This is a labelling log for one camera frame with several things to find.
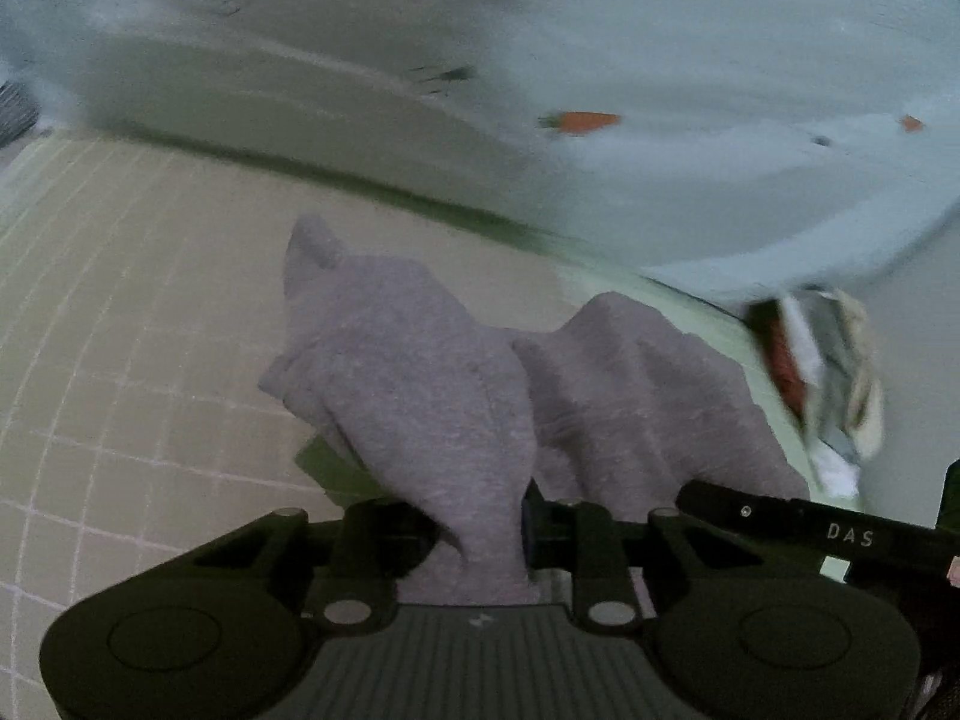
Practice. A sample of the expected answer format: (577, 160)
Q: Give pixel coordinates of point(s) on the blue-grey crumpled garment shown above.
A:
(19, 111)

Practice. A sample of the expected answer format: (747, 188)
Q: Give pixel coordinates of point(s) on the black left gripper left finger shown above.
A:
(306, 565)

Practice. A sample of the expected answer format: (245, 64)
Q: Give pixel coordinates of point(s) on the stack of folded clothes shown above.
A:
(819, 353)

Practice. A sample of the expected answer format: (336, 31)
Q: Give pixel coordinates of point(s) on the light blue carrot-print bedsheet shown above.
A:
(726, 147)

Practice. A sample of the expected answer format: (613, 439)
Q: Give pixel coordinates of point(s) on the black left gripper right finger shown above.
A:
(597, 552)

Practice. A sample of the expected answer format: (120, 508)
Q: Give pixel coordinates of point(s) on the grey cloth garment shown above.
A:
(617, 407)

